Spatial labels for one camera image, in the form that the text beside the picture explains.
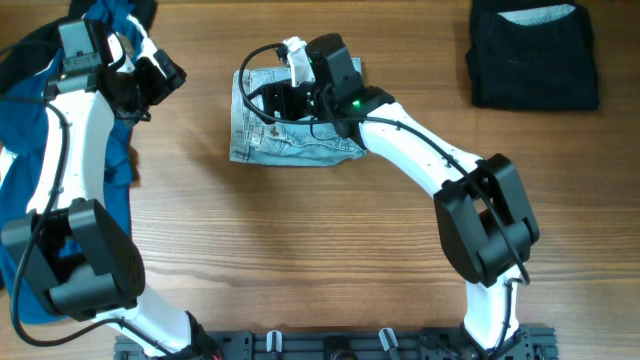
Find light blue denim shorts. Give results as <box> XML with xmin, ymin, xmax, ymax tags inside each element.
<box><xmin>229</xmin><ymin>67</ymin><xmax>366</xmax><ymax>167</ymax></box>

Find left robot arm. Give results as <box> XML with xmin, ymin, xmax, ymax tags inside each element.
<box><xmin>2</xmin><ymin>19</ymin><xmax>214</xmax><ymax>359</ymax></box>

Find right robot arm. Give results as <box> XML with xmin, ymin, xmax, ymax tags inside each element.
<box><xmin>244</xmin><ymin>33</ymin><xmax>540</xmax><ymax>359</ymax></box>

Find dark blue t-shirt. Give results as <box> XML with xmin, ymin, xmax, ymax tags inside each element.
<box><xmin>0</xmin><ymin>0</ymin><xmax>146</xmax><ymax>325</ymax></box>

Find black garment at left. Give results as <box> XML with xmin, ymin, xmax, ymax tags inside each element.
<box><xmin>1</xmin><ymin>0</ymin><xmax>158</xmax><ymax>95</ymax></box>

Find folded black garment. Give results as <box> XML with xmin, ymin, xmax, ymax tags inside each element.
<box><xmin>466</xmin><ymin>0</ymin><xmax>600</xmax><ymax>111</ymax></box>

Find left black cable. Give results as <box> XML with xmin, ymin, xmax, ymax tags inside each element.
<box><xmin>0</xmin><ymin>39</ymin><xmax>166</xmax><ymax>359</ymax></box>

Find black cable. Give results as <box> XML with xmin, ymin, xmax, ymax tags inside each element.
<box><xmin>0</xmin><ymin>39</ymin><xmax>166</xmax><ymax>359</ymax></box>
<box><xmin>237</xmin><ymin>42</ymin><xmax>531</xmax><ymax>359</ymax></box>

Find right black cable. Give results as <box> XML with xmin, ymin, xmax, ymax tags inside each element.
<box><xmin>237</xmin><ymin>42</ymin><xmax>531</xmax><ymax>359</ymax></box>

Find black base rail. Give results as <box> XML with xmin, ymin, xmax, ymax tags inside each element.
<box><xmin>113</xmin><ymin>325</ymin><xmax>560</xmax><ymax>360</ymax></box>

